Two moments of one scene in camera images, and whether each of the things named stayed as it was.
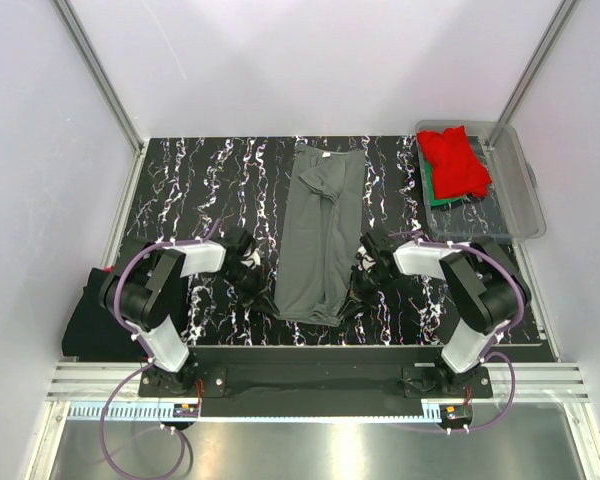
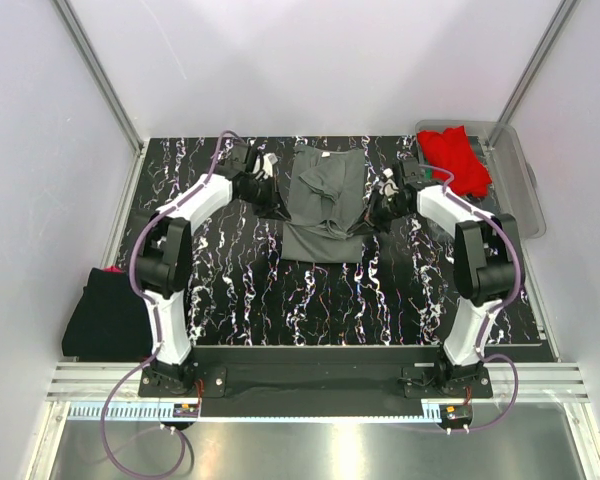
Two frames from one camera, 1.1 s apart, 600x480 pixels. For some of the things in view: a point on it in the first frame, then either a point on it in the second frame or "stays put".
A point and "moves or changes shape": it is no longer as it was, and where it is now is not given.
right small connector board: x=455 y=416 stays put
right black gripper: x=358 y=300 -> x=371 y=220
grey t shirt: x=321 y=235 moves or changes shape
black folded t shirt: x=93 y=331 stays put
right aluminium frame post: x=538 y=58 stays put
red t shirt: x=459 y=172 stays put
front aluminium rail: x=536 y=381 stays put
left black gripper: x=259 y=296 -> x=273 y=207
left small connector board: x=186 y=410 stays put
